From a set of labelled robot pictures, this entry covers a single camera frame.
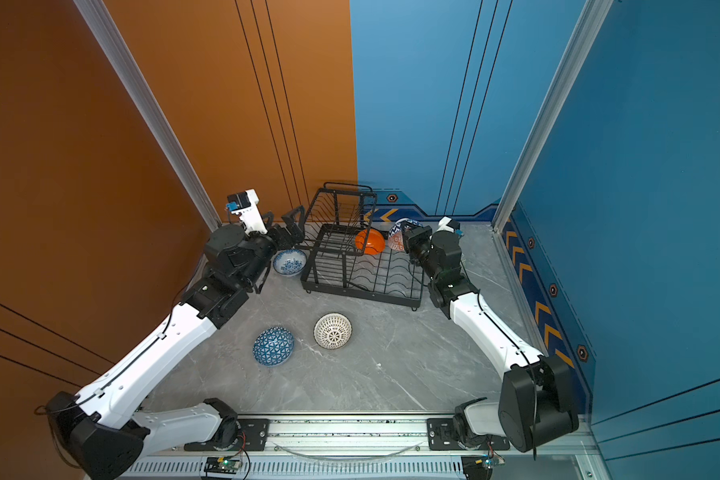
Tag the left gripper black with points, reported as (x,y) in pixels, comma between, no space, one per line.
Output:
(293,235)

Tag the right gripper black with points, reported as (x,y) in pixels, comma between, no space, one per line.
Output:
(411,240)

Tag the red patterned bowl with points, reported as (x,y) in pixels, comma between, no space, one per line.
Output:
(395,238)

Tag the orange plastic bowl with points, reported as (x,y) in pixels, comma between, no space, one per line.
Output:
(370,242)

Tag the black wire dish rack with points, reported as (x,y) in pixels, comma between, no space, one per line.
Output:
(348,254)

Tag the dark blue geometric bowl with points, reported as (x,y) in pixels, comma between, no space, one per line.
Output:
(273,346)

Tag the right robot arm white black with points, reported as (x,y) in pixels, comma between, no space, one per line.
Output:
(537,401)

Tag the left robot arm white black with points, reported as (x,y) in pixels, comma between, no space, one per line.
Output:
(100,429)

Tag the blue white floral bowl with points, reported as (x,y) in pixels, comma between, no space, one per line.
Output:
(289,263)

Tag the white red lattice bowl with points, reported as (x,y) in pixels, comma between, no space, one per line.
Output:
(332,331)

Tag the right circuit board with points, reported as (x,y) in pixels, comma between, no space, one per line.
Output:
(480,467)

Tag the left green circuit board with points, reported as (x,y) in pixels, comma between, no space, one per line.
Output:
(223,467)

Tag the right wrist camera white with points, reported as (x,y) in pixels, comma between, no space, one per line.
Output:
(447,224)

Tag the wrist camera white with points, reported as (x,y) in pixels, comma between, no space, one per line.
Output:
(447,224)
(244,205)

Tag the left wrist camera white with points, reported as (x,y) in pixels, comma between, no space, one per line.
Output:
(244,205)

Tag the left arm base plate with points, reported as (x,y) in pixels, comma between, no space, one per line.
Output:
(252,433)

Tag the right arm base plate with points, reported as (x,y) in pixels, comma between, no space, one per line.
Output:
(443,436)

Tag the aluminium front rail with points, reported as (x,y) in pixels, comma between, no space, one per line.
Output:
(373,446)

